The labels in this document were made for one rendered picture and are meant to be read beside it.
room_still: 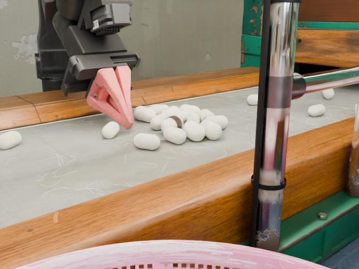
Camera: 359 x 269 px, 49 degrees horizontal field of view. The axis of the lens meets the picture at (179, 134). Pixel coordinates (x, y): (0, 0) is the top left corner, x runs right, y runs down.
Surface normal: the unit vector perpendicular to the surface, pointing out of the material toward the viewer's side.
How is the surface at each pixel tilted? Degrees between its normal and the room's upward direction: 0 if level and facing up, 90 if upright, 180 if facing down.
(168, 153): 0
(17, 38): 90
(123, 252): 75
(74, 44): 90
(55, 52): 104
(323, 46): 67
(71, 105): 45
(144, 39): 90
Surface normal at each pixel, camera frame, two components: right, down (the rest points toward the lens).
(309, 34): -0.71, -0.20
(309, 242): 0.63, 0.23
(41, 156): 0.00, -0.96
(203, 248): -0.10, 0.04
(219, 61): -0.73, 0.21
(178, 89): 0.45, -0.51
